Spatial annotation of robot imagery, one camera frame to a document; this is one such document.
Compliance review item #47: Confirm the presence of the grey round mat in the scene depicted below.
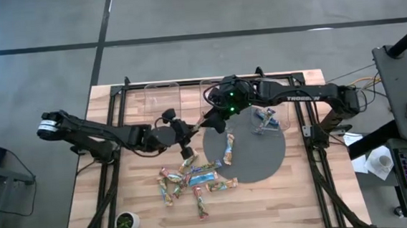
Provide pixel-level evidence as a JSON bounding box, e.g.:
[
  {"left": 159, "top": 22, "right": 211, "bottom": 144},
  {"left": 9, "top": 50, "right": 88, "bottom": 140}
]
[{"left": 201, "top": 103, "right": 289, "bottom": 186}]

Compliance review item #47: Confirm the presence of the black rig frame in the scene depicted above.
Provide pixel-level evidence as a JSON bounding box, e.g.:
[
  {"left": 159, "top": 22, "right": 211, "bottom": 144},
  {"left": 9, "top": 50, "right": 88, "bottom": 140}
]
[{"left": 53, "top": 59, "right": 374, "bottom": 228}]

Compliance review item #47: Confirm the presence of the grey stand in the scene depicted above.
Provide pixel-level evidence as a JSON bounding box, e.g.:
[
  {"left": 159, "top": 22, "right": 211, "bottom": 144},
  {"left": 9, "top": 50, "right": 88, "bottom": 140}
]
[{"left": 0, "top": 157, "right": 37, "bottom": 188}]

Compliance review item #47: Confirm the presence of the white napkin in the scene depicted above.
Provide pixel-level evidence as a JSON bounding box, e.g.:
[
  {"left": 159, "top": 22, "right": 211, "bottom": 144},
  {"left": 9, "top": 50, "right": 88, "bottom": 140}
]
[{"left": 365, "top": 146, "right": 396, "bottom": 183}]

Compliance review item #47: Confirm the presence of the yellow cable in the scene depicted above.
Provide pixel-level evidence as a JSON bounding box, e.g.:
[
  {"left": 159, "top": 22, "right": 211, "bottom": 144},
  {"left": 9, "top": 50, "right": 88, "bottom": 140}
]
[{"left": 351, "top": 75, "right": 384, "bottom": 92}]

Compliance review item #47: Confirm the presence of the orange and blue granola bar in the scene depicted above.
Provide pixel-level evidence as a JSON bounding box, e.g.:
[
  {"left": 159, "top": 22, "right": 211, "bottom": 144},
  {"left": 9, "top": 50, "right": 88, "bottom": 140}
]
[
  {"left": 205, "top": 177, "right": 240, "bottom": 194},
  {"left": 221, "top": 132, "right": 237, "bottom": 166}
]

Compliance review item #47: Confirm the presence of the clear plastic bin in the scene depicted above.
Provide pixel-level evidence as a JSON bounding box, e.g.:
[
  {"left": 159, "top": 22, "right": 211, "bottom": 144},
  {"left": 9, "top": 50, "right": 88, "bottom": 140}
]
[
  {"left": 142, "top": 81, "right": 183, "bottom": 130},
  {"left": 198, "top": 76, "right": 240, "bottom": 126},
  {"left": 248, "top": 75, "right": 294, "bottom": 133}
]

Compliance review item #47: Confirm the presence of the dark grey desk top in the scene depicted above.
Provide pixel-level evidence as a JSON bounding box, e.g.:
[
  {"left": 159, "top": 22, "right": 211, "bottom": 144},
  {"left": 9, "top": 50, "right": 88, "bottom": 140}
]
[{"left": 371, "top": 44, "right": 407, "bottom": 144}]

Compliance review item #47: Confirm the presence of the white pot with green plant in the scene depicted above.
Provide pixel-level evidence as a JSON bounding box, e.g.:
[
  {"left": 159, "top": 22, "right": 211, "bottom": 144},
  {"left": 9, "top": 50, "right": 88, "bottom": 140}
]
[{"left": 113, "top": 210, "right": 142, "bottom": 228}]

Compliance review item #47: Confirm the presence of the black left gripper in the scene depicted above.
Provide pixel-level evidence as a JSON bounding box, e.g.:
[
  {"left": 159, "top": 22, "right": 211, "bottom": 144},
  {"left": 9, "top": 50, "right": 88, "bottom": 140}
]
[{"left": 162, "top": 105, "right": 204, "bottom": 162}]

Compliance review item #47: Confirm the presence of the white cup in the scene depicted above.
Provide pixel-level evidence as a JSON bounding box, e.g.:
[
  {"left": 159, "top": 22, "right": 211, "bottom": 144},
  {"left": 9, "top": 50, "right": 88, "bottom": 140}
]
[{"left": 378, "top": 154, "right": 393, "bottom": 169}]

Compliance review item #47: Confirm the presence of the dark blue green granola bar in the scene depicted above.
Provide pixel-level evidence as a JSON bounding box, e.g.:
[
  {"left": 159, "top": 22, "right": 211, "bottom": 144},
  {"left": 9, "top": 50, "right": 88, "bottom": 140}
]
[
  {"left": 254, "top": 107, "right": 273, "bottom": 125},
  {"left": 188, "top": 158, "right": 224, "bottom": 176},
  {"left": 262, "top": 107, "right": 281, "bottom": 127}
]

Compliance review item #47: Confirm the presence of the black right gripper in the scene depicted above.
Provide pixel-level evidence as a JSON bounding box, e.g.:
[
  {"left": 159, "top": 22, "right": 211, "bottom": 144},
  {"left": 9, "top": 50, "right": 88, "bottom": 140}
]
[{"left": 200, "top": 73, "right": 257, "bottom": 136}]

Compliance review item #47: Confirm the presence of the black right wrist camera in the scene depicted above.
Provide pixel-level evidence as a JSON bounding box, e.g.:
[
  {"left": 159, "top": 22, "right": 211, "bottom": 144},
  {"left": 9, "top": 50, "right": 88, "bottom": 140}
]
[{"left": 207, "top": 86, "right": 224, "bottom": 105}]

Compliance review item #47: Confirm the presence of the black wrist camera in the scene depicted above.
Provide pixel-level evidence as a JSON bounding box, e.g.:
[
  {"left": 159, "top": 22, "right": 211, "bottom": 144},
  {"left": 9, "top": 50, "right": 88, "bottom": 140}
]
[
  {"left": 207, "top": 86, "right": 224, "bottom": 105},
  {"left": 171, "top": 119, "right": 190, "bottom": 138}
]

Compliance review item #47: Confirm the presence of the white paper sheet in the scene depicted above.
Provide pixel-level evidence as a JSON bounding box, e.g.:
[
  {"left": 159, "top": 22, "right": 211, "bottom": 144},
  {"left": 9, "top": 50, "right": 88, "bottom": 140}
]
[{"left": 350, "top": 154, "right": 370, "bottom": 176}]

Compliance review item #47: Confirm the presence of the black cable bundle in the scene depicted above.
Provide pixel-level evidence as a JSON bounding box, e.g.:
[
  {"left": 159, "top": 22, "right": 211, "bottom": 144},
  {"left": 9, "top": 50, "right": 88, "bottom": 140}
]
[{"left": 355, "top": 80, "right": 383, "bottom": 113}]

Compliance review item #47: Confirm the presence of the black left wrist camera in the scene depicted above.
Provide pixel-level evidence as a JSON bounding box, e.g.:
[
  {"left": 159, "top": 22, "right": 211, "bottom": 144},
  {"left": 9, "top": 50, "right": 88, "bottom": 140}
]
[{"left": 171, "top": 119, "right": 190, "bottom": 138}]

